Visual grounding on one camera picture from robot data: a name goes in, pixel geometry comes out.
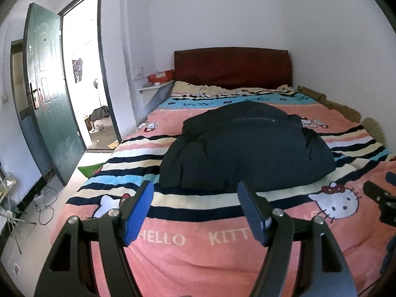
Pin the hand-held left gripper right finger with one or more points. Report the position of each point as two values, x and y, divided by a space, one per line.
253 216

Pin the dark red headboard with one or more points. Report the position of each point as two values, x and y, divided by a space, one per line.
232 66

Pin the white power strip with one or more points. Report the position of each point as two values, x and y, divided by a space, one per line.
39 197

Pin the dark wall poster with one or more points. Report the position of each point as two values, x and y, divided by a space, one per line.
77 69

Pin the green plastic dustpan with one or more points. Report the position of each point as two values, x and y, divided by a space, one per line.
89 170

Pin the dark green door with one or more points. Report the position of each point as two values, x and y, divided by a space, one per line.
52 99

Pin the grey shelf bracket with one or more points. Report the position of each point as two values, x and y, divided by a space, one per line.
159 97

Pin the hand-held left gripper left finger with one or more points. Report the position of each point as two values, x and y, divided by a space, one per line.
139 213

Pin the black hooded puffer jacket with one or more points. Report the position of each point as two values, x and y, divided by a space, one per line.
247 148

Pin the striped cartoon printed blanket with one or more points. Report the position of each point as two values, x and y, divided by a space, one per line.
191 253

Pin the white wall socket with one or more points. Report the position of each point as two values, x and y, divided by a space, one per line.
139 73

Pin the white metal stand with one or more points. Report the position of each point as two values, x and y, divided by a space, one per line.
14 222

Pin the brown cardboard sheet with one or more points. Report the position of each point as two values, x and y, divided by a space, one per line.
337 106

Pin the white wall shelf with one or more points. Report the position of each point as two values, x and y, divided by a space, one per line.
154 86

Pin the beige woven fan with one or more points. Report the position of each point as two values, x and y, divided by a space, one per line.
374 130

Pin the black door frame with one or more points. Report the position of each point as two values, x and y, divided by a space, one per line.
102 68

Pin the red cardboard box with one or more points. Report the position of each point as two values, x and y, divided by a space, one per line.
161 75

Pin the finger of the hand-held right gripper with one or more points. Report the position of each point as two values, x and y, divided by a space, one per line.
391 179
380 199

